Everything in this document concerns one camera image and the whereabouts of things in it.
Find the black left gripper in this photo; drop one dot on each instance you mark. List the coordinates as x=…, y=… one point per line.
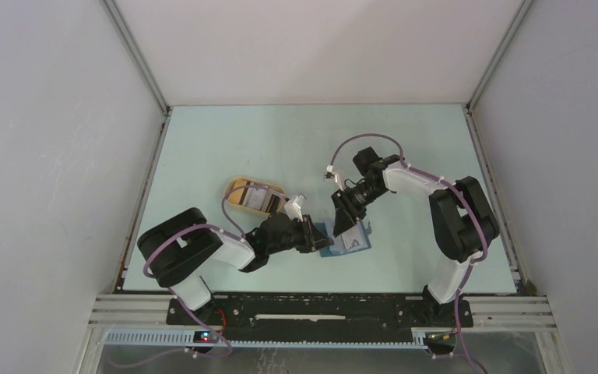
x=312, y=238

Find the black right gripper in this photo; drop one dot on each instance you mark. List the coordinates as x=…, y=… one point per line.
x=347, y=213

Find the blue card holder wallet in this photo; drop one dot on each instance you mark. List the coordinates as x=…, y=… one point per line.
x=354, y=240

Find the white grey credit card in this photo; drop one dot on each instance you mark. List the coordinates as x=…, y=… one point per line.
x=259, y=199

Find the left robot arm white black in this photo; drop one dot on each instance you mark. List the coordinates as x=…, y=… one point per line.
x=175, y=249

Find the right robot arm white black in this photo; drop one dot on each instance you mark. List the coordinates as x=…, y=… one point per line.
x=463, y=222

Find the beige oval card tray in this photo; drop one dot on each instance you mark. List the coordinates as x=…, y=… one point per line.
x=257, y=184

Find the gold credit card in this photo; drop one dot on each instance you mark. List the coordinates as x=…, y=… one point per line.
x=238, y=191

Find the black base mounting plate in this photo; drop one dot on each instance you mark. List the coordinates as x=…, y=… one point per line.
x=346, y=318

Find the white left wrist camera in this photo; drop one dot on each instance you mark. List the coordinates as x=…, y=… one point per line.
x=293, y=207

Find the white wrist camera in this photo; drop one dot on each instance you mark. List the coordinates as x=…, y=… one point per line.
x=293, y=207
x=332, y=174

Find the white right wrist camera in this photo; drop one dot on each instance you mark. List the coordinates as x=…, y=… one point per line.
x=332, y=174

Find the aluminium frame rail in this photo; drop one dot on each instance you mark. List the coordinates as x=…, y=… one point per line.
x=491, y=314

